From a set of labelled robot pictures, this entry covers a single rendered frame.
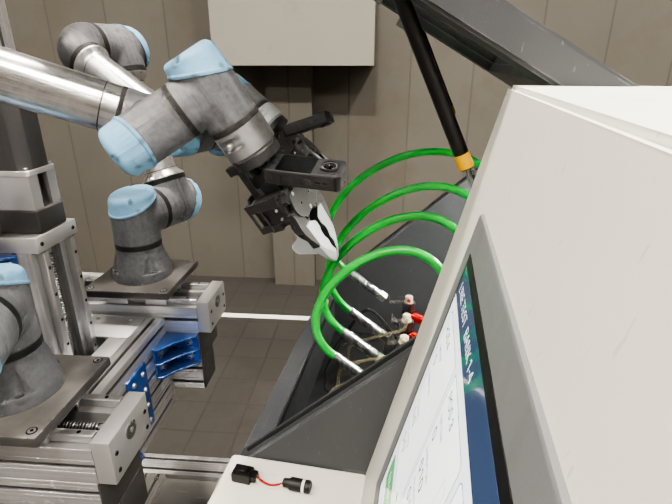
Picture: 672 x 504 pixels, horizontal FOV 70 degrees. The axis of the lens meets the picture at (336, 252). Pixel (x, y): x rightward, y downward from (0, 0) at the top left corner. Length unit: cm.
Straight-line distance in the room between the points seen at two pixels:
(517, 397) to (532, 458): 4
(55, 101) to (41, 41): 326
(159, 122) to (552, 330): 54
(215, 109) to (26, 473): 71
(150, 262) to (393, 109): 237
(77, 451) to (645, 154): 90
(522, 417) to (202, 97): 54
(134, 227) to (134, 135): 65
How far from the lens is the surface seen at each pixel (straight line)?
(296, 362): 110
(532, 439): 21
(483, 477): 25
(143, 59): 148
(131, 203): 129
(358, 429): 77
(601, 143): 25
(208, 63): 66
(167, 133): 67
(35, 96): 81
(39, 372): 97
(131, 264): 133
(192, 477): 193
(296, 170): 67
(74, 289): 125
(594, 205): 23
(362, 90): 337
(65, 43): 136
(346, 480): 81
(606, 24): 364
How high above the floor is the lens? 157
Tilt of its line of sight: 22 degrees down
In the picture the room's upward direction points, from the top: straight up
